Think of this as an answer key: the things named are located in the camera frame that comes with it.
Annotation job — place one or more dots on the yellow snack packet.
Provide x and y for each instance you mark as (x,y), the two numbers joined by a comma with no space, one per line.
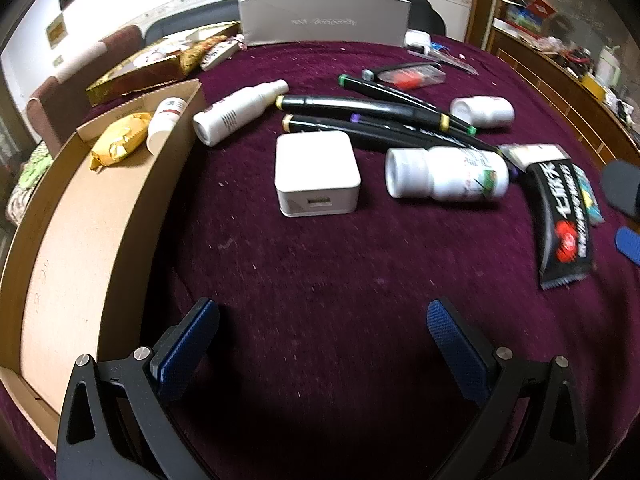
(117,142)

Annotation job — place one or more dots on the wooden cabinet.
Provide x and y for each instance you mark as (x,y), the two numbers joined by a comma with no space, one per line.
(540,75)

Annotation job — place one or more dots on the white bottle red label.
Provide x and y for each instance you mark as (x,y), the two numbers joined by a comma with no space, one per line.
(165,120)

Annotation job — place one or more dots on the clear case red insert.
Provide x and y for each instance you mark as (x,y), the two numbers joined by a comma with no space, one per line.
(410,79)

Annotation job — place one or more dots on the black marker green ends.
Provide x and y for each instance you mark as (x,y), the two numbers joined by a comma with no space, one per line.
(380,91)

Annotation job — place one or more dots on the white packet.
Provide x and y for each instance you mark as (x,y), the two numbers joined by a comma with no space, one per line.
(535,155)

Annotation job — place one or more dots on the shallow cardboard box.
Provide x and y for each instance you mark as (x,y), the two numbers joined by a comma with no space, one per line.
(75,240)

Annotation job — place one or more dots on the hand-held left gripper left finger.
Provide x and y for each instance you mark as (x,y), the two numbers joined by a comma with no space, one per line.
(185,347)

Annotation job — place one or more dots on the wall sticker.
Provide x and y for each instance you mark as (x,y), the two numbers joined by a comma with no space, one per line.
(56,30)

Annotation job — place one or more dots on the small white pill bottle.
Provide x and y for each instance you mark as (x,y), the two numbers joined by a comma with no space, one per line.
(485,111)

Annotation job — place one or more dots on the black marker tan ends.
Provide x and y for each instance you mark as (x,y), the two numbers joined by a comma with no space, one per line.
(325,130)

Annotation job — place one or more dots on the clear plastic bag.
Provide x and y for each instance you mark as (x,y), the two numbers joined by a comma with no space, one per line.
(445,57)

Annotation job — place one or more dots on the black snack packet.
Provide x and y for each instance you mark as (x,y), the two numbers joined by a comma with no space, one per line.
(565,230)

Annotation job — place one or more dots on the white plug adapter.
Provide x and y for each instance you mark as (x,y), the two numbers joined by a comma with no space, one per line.
(417,40)

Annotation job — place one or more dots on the black marker yellow ends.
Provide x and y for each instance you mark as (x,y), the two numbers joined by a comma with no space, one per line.
(350,108)

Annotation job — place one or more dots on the white cube charger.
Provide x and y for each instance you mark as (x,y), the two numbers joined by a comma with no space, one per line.
(315,165)

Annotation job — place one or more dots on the large white bottle green label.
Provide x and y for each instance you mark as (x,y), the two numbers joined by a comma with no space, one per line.
(440,172)

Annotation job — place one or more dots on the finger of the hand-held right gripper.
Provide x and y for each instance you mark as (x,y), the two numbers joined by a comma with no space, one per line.
(622,187)
(630,247)

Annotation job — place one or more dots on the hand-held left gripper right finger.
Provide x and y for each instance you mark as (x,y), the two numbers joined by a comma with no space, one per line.
(457,347)

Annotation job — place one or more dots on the brown armchair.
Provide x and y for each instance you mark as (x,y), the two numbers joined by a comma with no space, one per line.
(60,105)

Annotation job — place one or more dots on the white green cup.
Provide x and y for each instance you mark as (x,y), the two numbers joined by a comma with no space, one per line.
(607,67)

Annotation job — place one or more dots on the gold gift box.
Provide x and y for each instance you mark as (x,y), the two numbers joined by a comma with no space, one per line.
(145,77)

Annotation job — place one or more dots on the floral blanket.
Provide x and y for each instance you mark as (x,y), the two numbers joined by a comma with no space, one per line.
(27,180)

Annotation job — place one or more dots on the white remote control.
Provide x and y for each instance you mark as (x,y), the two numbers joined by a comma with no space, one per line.
(217,55)

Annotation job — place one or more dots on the long grey cardboard box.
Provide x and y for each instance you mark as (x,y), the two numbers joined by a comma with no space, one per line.
(325,22)

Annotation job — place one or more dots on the red box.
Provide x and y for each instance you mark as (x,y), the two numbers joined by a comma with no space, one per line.
(542,10)

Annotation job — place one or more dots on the small teal packet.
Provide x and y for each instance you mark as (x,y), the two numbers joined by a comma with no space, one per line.
(590,200)

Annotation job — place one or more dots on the white spray bottle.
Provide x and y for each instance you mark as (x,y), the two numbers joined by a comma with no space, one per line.
(230,110)

